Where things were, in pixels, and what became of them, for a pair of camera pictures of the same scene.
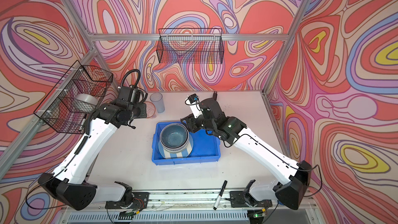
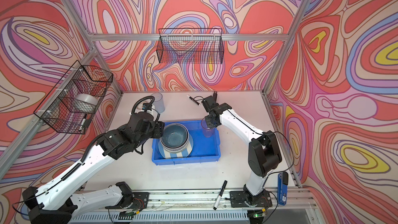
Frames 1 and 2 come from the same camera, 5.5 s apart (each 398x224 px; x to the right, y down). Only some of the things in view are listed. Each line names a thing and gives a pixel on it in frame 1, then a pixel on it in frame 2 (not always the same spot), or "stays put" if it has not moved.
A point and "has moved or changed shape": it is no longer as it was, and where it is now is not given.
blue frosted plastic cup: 157,98 stays put
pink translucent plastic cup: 151,110 has moved or changed shape
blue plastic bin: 206,148 stays put
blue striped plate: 179,155 stays put
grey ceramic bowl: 174,150 stays put
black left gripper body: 138,112 → 156,131
